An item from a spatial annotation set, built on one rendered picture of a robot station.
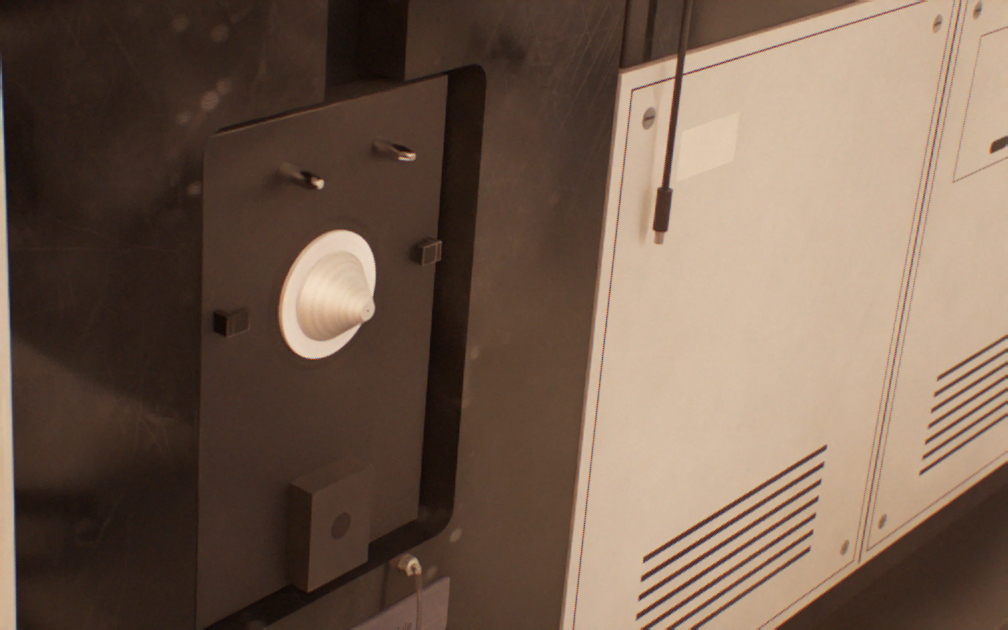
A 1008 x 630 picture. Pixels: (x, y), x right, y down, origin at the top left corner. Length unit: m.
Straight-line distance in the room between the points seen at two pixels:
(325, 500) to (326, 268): 0.12
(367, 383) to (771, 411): 0.42
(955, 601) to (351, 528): 0.80
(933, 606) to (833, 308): 0.39
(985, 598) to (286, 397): 0.89
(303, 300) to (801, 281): 0.48
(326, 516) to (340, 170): 0.17
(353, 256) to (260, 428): 0.09
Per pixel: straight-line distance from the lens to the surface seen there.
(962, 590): 1.64
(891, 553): 1.64
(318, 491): 0.89
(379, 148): 0.86
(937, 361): 1.49
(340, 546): 0.92
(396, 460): 0.95
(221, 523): 0.87
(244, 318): 0.82
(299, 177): 0.81
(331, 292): 0.85
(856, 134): 1.25
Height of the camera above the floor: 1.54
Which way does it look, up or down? 23 degrees down
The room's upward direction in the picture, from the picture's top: 5 degrees clockwise
